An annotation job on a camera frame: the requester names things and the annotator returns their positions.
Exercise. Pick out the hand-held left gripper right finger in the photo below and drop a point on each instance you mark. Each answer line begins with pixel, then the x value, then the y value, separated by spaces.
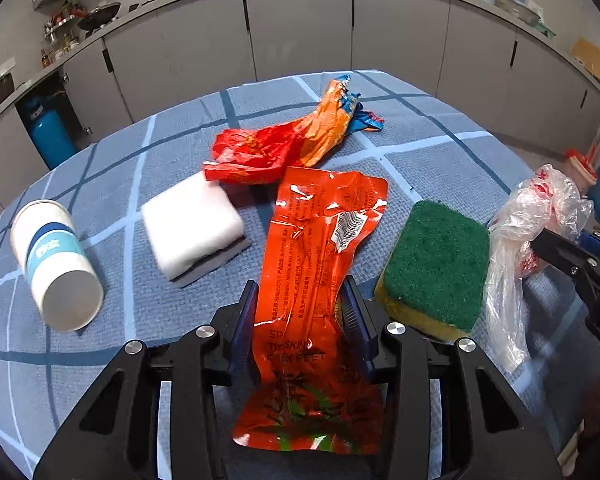
pixel 357 315

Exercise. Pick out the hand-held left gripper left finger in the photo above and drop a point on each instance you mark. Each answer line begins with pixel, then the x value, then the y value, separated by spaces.
pixel 245 320

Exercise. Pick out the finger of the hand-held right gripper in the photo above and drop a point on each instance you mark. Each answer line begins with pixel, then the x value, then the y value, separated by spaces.
pixel 597 245
pixel 580 267

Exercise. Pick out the clear red-printed plastic bag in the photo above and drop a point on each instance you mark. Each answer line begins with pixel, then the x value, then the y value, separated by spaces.
pixel 505 280

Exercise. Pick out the orange red food packet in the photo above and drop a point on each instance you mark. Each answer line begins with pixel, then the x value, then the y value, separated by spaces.
pixel 310 240

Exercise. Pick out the white bucket with red bag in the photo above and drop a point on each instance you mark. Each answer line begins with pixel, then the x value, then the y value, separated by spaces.
pixel 580 170

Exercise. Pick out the green yellow scouring sponge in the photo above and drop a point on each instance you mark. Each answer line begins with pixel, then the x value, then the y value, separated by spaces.
pixel 435 255

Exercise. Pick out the white sponge block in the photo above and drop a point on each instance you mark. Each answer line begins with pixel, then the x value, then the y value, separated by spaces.
pixel 190 220

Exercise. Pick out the crumpled red wrapper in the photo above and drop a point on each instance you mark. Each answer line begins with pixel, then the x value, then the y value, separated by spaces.
pixel 250 155

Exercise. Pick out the blue checked tablecloth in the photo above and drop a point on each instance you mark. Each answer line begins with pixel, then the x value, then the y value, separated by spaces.
pixel 430 160

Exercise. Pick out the orange blue snack wrapper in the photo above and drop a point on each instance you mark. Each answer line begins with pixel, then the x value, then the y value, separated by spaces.
pixel 330 115

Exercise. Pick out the white paper cup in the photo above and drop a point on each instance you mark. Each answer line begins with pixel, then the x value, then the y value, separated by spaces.
pixel 50 255

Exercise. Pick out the metal bowl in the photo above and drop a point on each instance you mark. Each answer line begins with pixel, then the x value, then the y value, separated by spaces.
pixel 517 9

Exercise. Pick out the blue gas cylinder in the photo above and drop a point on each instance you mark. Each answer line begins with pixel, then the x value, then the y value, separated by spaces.
pixel 50 132

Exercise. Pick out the grey kitchen base cabinets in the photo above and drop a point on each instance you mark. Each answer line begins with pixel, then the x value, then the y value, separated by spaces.
pixel 300 30

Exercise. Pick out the gas stove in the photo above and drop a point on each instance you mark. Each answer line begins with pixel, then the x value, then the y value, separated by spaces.
pixel 147 1

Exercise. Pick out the black wok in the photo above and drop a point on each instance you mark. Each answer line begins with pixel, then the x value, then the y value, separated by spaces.
pixel 100 15

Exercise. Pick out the metal spice rack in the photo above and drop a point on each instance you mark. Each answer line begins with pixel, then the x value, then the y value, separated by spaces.
pixel 62 27

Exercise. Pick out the white wall socket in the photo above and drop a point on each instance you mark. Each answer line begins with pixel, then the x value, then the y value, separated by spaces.
pixel 8 65

